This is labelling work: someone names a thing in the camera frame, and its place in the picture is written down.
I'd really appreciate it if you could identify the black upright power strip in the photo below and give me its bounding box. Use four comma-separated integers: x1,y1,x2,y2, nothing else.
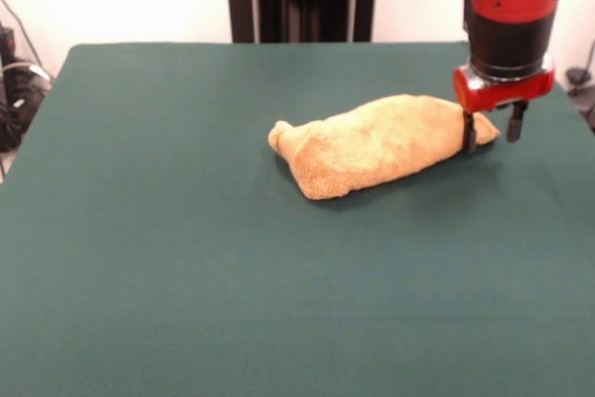
0,27,16,66

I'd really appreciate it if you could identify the tan terry towel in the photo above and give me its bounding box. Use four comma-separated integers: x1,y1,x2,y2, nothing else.
268,94,501,202

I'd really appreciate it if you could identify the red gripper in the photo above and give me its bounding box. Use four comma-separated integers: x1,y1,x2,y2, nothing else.
453,55,557,154

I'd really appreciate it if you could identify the dark green table cloth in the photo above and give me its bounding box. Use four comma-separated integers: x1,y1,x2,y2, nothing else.
0,42,595,397

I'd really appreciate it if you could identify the black cable tangle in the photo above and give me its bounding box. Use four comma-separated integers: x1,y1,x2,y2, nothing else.
0,60,53,152

